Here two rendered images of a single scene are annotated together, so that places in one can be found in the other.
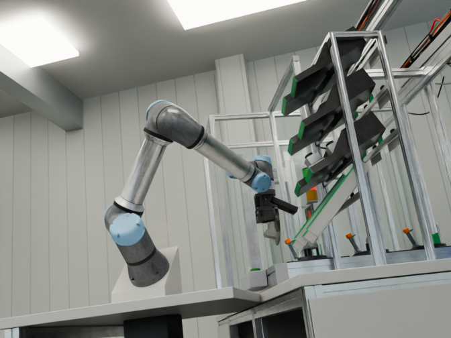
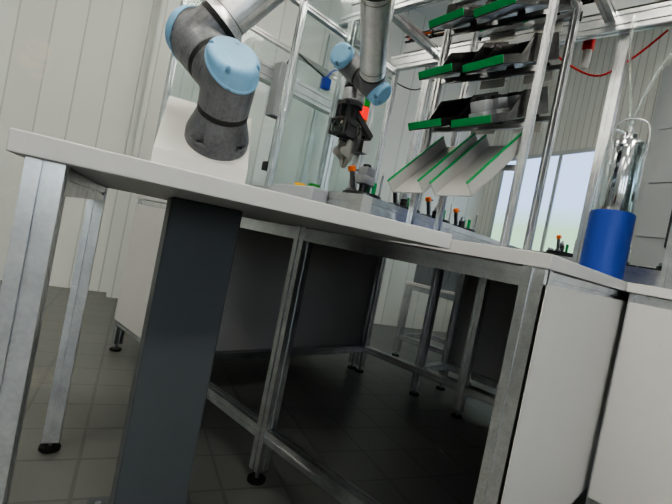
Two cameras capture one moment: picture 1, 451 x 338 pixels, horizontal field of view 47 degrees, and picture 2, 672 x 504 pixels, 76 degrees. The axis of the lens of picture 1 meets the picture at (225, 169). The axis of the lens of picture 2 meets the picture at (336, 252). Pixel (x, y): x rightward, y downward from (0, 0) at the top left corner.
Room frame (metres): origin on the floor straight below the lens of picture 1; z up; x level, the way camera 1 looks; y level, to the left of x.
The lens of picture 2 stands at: (0.84, 0.69, 0.80)
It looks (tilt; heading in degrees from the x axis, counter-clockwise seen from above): 1 degrees down; 323
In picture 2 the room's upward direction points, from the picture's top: 11 degrees clockwise
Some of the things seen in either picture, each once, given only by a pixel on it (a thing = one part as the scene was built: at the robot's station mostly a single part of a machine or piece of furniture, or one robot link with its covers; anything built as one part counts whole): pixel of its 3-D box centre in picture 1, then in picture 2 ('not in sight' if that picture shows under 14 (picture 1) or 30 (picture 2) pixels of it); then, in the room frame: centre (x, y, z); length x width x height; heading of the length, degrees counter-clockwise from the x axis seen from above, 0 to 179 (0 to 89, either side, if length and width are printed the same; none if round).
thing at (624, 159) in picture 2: not in sight; (622, 165); (1.57, -1.17, 1.32); 0.14 x 0.14 x 0.38
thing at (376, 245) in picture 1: (360, 159); (488, 125); (1.70, -0.46, 1.26); 0.36 x 0.21 x 0.80; 9
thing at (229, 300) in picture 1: (166, 311); (225, 202); (1.88, 0.27, 0.84); 0.90 x 0.70 x 0.03; 168
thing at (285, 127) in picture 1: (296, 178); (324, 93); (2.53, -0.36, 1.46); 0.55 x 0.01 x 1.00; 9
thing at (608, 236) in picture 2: not in sight; (605, 246); (1.57, -1.17, 1.00); 0.16 x 0.16 x 0.27
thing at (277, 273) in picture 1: (260, 289); (276, 200); (2.28, -0.09, 0.91); 0.89 x 0.06 x 0.11; 9
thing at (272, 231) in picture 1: (272, 233); (345, 152); (2.00, -0.15, 1.10); 0.06 x 0.03 x 0.09; 99
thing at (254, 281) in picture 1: (253, 282); (298, 195); (2.08, -0.06, 0.93); 0.21 x 0.07 x 0.06; 9
